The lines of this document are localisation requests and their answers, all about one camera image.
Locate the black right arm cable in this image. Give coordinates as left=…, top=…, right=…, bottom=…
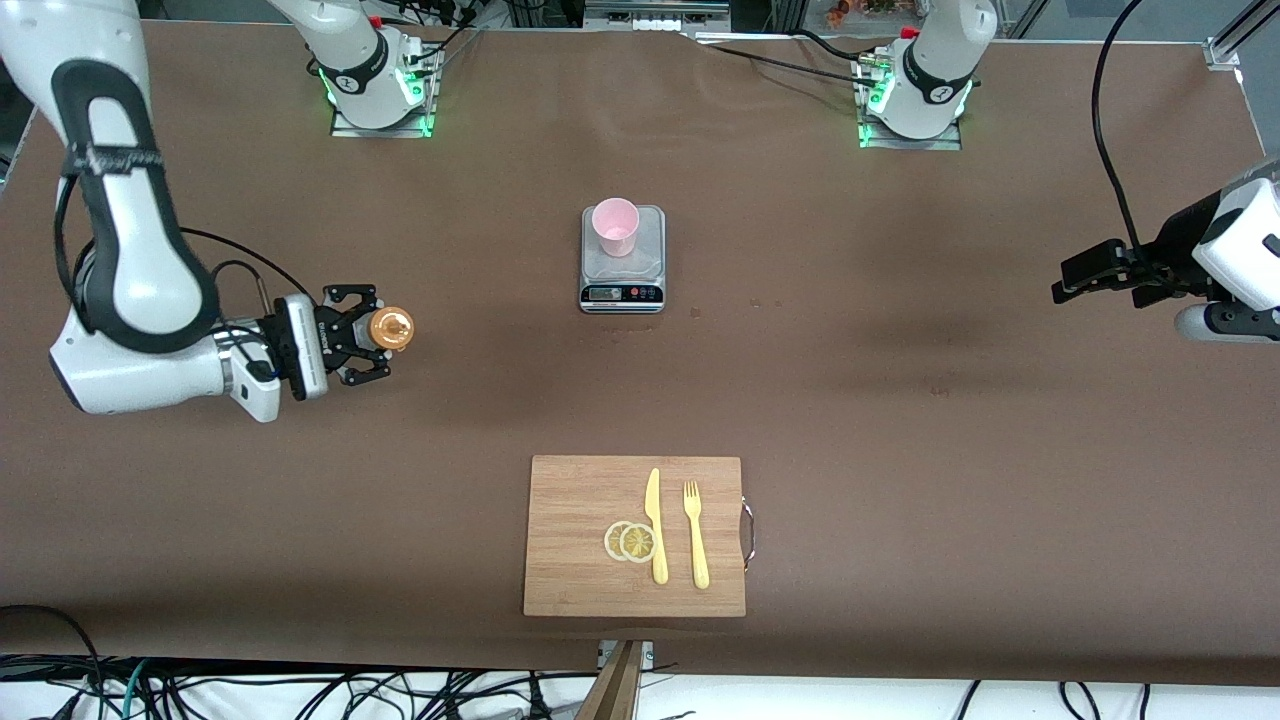
left=52, top=175, right=286, bottom=381

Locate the black looped floor cable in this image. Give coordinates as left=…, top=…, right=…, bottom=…
left=0, top=604, right=103, bottom=720

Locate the pink plastic cup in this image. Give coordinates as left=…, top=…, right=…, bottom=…
left=592, top=198, right=641, bottom=258

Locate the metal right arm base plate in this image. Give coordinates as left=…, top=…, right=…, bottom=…
left=330, top=40, right=437, bottom=139

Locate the yellow plastic knife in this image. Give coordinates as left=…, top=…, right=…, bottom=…
left=644, top=467, right=670, bottom=586

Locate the yellow plastic fork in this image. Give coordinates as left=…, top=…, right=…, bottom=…
left=682, top=480, right=711, bottom=590

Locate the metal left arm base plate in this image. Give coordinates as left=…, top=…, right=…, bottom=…
left=858, top=50, right=964, bottom=151

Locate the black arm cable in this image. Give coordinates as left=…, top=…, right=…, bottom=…
left=52, top=175, right=286, bottom=381
left=1092, top=0, right=1149, bottom=259

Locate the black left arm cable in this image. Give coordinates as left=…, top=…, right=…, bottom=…
left=1092, top=0, right=1149, bottom=259

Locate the large paper table cover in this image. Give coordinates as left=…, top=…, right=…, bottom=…
left=0, top=18, right=1280, bottom=687

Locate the black base cable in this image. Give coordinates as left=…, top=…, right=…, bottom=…
left=795, top=28, right=883, bottom=65
left=412, top=5, right=483, bottom=77
left=700, top=38, right=867, bottom=87

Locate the teal floor cable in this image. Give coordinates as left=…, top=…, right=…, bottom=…
left=118, top=658, right=153, bottom=720

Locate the clear sauce bottle orange cap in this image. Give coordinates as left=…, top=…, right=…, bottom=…
left=368, top=306, right=415, bottom=354

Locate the wooden cutting board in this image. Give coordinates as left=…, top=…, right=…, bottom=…
left=523, top=455, right=747, bottom=618

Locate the white power strip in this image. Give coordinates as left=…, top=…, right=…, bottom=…
left=585, top=0, right=733, bottom=33

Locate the wooden post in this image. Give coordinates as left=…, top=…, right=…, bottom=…
left=575, top=640, right=646, bottom=720

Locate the silver digital kitchen scale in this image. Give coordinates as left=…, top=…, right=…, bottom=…
left=579, top=205, right=667, bottom=315

